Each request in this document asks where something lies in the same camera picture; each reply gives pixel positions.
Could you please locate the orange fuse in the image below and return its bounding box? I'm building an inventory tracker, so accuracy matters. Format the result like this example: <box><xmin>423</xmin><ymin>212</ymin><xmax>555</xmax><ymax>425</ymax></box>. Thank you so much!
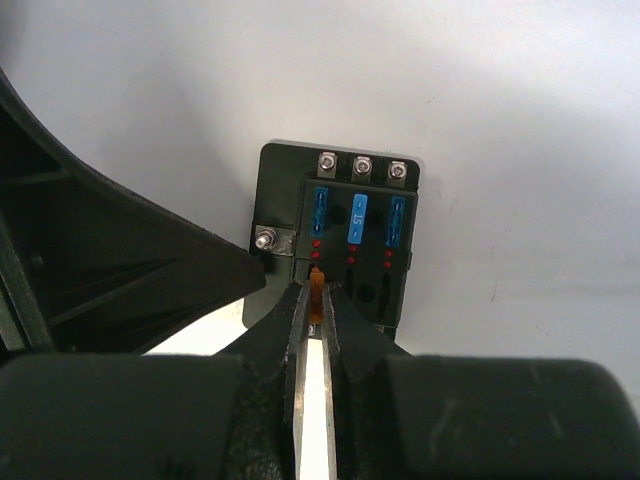
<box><xmin>309</xmin><ymin>267</ymin><xmax>325</xmax><ymax>325</ymax></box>

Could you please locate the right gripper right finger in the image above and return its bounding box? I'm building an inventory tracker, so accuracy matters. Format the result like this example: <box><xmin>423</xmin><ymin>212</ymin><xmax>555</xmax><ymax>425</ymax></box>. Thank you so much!
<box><xmin>323</xmin><ymin>285</ymin><xmax>639</xmax><ymax>479</ymax></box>

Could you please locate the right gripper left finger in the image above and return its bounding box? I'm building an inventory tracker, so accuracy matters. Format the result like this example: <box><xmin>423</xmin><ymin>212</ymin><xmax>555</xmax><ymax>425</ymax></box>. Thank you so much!
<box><xmin>1</xmin><ymin>282</ymin><xmax>309</xmax><ymax>479</ymax></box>

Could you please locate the blue fuse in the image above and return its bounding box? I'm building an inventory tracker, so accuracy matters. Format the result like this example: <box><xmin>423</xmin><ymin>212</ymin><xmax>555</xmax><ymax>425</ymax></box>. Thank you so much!
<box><xmin>386</xmin><ymin>196</ymin><xmax>405</xmax><ymax>248</ymax></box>
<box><xmin>347</xmin><ymin>193</ymin><xmax>368</xmax><ymax>246</ymax></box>
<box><xmin>310</xmin><ymin>187</ymin><xmax>329</xmax><ymax>238</ymax></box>

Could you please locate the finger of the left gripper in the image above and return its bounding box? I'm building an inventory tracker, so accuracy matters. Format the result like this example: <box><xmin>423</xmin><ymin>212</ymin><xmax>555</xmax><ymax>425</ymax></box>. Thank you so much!
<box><xmin>1</xmin><ymin>80</ymin><xmax>265</xmax><ymax>355</ymax></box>

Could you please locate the black fuse box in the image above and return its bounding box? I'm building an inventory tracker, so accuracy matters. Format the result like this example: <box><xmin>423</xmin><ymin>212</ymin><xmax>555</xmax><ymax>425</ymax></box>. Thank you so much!
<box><xmin>243</xmin><ymin>142</ymin><xmax>420</xmax><ymax>338</ymax></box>

